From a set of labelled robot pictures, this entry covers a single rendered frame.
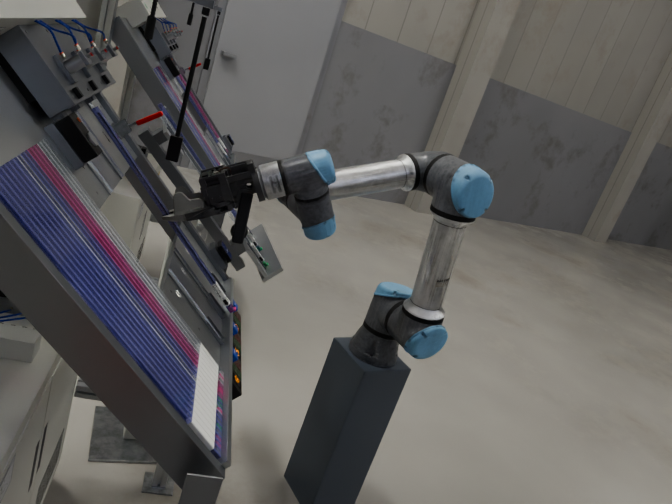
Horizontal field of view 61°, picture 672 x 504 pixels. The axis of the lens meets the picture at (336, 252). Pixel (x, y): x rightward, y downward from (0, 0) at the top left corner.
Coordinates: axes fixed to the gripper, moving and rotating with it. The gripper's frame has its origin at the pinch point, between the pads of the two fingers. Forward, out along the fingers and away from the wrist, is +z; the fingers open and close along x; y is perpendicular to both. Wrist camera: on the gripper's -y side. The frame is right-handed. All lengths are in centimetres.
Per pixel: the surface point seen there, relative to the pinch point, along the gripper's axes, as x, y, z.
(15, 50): 17.1, 36.8, 9.4
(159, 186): -19.0, 2.6, 3.8
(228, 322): 4.3, -24.8, -4.9
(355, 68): -446, -35, -120
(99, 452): -32, -75, 52
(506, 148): -535, -181, -298
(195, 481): 53, -21, -2
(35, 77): 17.1, 32.4, 8.3
